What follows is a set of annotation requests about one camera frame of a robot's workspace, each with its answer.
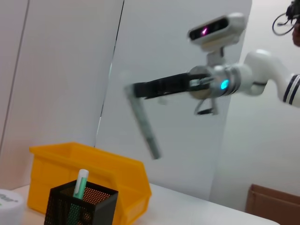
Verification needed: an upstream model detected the person head with headset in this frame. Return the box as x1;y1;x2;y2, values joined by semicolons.
271;0;300;47

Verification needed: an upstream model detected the grey marker pen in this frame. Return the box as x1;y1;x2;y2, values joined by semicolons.
124;84;162;160

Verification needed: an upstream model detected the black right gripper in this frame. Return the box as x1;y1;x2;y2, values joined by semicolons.
132;73;213;99

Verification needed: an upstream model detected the yellow plastic bin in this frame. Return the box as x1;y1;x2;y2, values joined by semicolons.
29;142;152;223

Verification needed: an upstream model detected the brown cardboard box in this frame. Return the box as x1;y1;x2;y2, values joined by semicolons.
245;184;300;220

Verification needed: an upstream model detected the green utility knife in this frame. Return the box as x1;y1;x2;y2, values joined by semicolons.
72;169;90;200

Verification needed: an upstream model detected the right wrist camera housing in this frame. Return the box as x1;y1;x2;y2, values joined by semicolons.
187;13;247;68

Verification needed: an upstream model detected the clear water bottle green label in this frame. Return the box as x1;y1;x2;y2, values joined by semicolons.
0;188;25;225

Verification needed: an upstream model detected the black mesh pen holder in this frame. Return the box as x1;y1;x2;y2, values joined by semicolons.
44;180;119;225

